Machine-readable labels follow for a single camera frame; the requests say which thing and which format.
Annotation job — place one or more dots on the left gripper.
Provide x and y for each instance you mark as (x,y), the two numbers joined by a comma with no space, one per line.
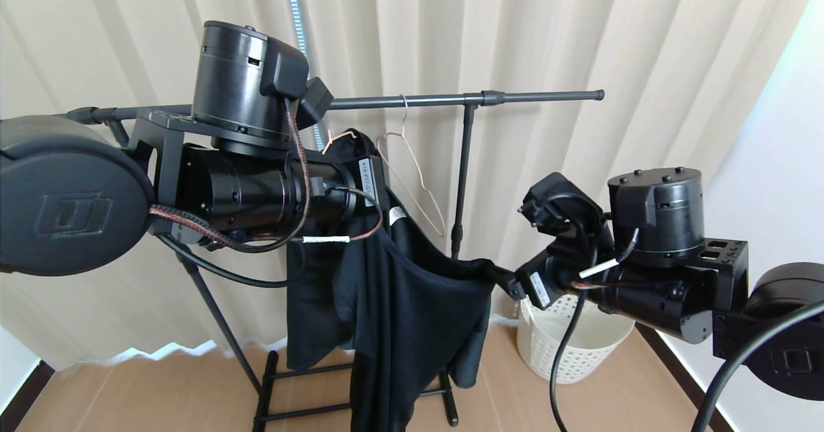
(257,190)

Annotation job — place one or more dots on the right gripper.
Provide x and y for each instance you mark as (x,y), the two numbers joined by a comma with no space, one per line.
(650,306)

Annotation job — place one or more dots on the pink clothes hanger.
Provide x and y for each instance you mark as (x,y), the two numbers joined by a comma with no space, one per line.
(418,178)
(331,139)

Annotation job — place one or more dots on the black garment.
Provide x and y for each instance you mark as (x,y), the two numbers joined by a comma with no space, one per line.
(309,316)
(418,316)

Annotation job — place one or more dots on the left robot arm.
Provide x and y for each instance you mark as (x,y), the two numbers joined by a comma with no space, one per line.
(71,194)

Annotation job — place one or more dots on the white laundry basket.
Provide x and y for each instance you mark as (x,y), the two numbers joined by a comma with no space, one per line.
(579,348)

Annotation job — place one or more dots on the black clothes rack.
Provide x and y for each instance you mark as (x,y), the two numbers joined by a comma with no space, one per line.
(515,96)

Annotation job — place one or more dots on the beige curtain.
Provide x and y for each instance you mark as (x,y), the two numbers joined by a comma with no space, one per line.
(579,33)

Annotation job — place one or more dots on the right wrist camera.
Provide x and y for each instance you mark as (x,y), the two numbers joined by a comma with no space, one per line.
(560,200)

